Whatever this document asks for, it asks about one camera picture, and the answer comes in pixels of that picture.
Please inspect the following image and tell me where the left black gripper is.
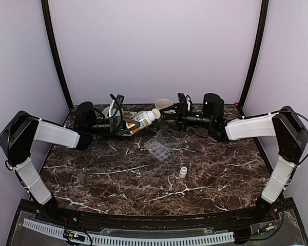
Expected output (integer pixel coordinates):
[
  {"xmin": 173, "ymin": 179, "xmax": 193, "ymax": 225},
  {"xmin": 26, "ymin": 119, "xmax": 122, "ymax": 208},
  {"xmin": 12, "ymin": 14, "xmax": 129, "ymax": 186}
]
[{"xmin": 87, "ymin": 116, "xmax": 141, "ymax": 136}]

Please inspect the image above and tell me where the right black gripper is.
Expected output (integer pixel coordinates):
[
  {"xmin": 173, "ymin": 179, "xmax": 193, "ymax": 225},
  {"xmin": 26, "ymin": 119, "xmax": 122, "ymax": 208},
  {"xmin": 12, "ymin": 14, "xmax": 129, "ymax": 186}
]
[{"xmin": 159, "ymin": 103, "xmax": 214, "ymax": 132}]

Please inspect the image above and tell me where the large orange label pill bottle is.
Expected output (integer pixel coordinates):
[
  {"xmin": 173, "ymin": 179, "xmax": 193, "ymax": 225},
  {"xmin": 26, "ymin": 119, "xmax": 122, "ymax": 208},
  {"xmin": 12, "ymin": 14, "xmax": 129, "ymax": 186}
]
[{"xmin": 130, "ymin": 108, "xmax": 161, "ymax": 135}]

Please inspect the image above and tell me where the clear plastic pill organizer box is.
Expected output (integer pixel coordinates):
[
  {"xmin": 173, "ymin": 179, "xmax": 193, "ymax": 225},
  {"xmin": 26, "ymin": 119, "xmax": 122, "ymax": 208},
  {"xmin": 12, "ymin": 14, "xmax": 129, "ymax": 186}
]
[{"xmin": 144, "ymin": 129, "xmax": 180, "ymax": 161}]

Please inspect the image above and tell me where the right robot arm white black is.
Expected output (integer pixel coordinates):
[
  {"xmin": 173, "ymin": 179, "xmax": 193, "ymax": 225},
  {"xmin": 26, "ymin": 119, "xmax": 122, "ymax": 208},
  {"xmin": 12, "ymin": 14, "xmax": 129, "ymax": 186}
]
[{"xmin": 159, "ymin": 93, "xmax": 308, "ymax": 222}]

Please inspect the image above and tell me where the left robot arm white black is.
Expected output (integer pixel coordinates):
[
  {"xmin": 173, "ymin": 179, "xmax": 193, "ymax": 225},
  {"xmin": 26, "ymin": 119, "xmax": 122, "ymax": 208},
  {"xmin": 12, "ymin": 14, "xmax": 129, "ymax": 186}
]
[{"xmin": 0, "ymin": 101, "xmax": 141, "ymax": 223}]

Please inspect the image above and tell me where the square floral ceramic plate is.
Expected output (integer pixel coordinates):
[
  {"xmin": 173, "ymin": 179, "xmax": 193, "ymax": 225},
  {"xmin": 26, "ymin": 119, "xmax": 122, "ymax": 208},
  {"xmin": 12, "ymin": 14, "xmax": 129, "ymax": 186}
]
[{"xmin": 102, "ymin": 111, "xmax": 139, "ymax": 135}]

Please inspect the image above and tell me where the cream mug with coral pattern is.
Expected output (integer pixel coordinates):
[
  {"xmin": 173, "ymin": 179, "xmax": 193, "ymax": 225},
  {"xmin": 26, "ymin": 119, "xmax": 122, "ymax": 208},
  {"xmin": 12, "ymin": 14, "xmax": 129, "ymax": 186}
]
[{"xmin": 155, "ymin": 98, "xmax": 174, "ymax": 110}]

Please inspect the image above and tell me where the left teal ceramic bowl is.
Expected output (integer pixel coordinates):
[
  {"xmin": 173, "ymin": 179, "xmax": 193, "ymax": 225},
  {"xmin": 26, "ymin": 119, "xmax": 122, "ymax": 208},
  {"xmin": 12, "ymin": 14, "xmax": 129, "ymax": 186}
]
[{"xmin": 102, "ymin": 106, "xmax": 120, "ymax": 118}]

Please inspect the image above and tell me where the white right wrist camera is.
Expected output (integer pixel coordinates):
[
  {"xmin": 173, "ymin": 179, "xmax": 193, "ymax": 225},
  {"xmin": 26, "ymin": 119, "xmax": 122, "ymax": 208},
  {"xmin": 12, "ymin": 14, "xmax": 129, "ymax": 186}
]
[{"xmin": 178, "ymin": 93, "xmax": 193, "ymax": 113}]

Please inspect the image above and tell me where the white slotted cable duct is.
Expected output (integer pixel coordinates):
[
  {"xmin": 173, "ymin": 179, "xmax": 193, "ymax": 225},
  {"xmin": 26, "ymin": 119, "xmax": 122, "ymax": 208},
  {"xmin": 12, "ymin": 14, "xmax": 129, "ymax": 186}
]
[{"xmin": 22, "ymin": 218, "xmax": 235, "ymax": 245}]

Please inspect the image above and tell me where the black front rail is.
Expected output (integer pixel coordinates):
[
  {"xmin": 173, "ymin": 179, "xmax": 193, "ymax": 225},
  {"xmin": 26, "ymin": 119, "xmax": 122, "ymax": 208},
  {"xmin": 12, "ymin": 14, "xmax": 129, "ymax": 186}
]
[{"xmin": 10, "ymin": 198, "xmax": 303, "ymax": 234}]

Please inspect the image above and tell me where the right black frame post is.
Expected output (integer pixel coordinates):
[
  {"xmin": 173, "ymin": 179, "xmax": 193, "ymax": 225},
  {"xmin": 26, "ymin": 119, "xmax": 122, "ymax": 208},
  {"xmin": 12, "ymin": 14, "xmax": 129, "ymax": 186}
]
[{"xmin": 238, "ymin": 0, "xmax": 269, "ymax": 109}]

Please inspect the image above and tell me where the black frame post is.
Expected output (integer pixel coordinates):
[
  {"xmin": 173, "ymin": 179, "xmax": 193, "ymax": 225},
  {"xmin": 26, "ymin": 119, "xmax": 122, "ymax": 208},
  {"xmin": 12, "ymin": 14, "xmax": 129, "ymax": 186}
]
[
  {"xmin": 238, "ymin": 0, "xmax": 269, "ymax": 109},
  {"xmin": 41, "ymin": 0, "xmax": 74, "ymax": 110}
]

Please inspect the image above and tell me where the left black frame post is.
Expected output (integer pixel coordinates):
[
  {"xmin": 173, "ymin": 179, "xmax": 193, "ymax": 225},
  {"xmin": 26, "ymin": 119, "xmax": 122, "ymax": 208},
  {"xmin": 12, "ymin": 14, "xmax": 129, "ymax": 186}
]
[{"xmin": 41, "ymin": 0, "xmax": 74, "ymax": 110}]

